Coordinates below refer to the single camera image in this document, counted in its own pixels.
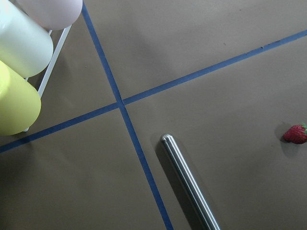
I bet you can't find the steel muddler rod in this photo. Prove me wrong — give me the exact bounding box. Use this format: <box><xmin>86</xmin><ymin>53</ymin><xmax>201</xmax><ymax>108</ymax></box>
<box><xmin>160</xmin><ymin>134</ymin><xmax>221</xmax><ymax>230</ymax></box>

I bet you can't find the red strawberry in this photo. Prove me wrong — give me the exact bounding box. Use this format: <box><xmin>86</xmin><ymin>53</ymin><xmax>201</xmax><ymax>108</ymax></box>
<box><xmin>283</xmin><ymin>124</ymin><xmax>307</xmax><ymax>144</ymax></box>

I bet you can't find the pink cup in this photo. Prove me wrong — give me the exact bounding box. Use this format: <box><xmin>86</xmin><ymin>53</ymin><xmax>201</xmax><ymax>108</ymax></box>
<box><xmin>17</xmin><ymin>0</ymin><xmax>83</xmax><ymax>30</ymax></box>

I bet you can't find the yellow cup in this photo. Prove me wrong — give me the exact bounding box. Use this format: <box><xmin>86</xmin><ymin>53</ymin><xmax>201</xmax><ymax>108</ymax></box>
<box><xmin>0</xmin><ymin>62</ymin><xmax>41</xmax><ymax>136</ymax></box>

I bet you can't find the white cup rack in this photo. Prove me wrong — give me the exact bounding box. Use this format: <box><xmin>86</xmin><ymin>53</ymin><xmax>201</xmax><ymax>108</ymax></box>
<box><xmin>23</xmin><ymin>23</ymin><xmax>72</xmax><ymax>133</ymax></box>

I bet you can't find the pale green cup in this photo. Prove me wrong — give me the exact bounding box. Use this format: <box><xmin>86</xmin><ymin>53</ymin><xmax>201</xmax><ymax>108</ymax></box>
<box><xmin>0</xmin><ymin>0</ymin><xmax>53</xmax><ymax>78</ymax></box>

